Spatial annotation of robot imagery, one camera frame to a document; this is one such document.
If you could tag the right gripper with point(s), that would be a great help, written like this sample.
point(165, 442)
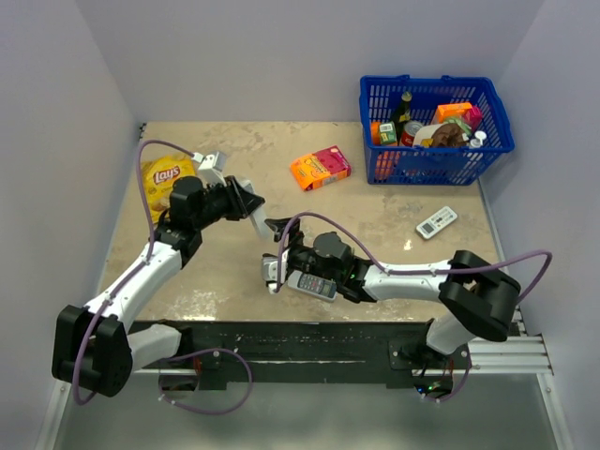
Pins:
point(296, 239)

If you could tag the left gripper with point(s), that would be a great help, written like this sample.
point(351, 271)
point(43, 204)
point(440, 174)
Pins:
point(241, 202)

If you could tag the white long remote control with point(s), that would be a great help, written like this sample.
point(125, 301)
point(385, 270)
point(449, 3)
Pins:
point(258, 217)

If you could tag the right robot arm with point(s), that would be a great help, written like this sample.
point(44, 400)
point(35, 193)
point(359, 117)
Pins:
point(480, 299)

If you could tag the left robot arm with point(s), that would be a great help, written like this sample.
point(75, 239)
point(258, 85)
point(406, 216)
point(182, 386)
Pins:
point(94, 347)

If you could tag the grey-faced remote control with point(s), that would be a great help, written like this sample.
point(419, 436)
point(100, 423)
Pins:
point(318, 287)

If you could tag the small white remote control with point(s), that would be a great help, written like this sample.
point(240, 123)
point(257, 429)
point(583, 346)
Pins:
point(436, 223)

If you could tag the orange pink sponge box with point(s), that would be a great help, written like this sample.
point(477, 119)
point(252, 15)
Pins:
point(321, 168)

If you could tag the yellow Lays chips bag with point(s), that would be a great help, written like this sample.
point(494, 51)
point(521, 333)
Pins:
point(158, 178)

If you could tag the green yellow carton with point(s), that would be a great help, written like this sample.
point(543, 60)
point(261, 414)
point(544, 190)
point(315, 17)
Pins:
point(387, 134)

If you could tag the blue plastic basket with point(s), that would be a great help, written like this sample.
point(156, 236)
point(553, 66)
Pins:
point(397, 165)

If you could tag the dark glass bottle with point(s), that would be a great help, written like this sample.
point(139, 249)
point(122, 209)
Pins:
point(402, 114)

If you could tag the brown snack packet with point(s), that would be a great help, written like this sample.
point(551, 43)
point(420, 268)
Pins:
point(445, 135)

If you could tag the white bottle cap item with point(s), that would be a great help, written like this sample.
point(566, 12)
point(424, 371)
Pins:
point(478, 139)

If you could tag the orange pink box in basket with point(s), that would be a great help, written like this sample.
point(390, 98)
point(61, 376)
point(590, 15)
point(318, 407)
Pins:
point(464, 114)

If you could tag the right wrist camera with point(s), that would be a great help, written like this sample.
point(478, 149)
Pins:
point(272, 269)

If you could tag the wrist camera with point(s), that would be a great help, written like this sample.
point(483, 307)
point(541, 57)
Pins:
point(210, 167)
point(272, 269)

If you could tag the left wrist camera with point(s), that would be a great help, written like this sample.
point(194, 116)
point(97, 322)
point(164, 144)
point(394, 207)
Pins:
point(210, 167)

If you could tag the black table front rail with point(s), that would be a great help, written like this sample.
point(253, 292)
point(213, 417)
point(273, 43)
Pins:
point(220, 353)

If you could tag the aluminium frame rail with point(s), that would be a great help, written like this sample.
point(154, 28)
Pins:
point(521, 353)

